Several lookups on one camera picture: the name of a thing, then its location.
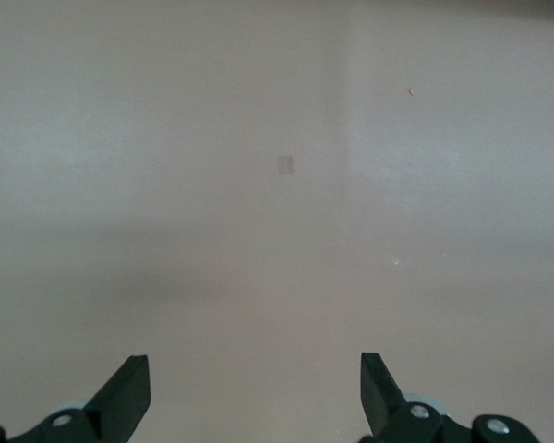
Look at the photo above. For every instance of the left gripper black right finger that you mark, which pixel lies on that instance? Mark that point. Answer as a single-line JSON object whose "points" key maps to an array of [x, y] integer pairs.
{"points": [[378, 397]]}

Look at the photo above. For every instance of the brown square tape patch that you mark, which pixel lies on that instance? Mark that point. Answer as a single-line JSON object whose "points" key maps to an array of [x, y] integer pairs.
{"points": [[285, 166]]}

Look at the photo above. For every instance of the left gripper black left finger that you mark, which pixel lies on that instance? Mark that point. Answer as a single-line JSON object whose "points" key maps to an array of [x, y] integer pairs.
{"points": [[120, 401]]}

